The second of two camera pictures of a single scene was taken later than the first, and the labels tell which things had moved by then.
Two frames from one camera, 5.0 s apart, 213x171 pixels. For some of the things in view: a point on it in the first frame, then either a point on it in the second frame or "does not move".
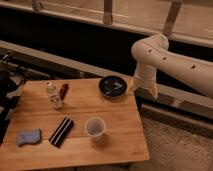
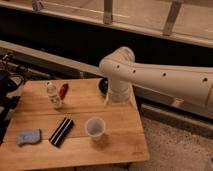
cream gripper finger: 155,91 -> 133,102
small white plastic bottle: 53,97 does not move
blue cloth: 28,136 does not move
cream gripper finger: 134,85 -> 106,100
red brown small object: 63,90 does not move
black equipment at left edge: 12,76 does not move
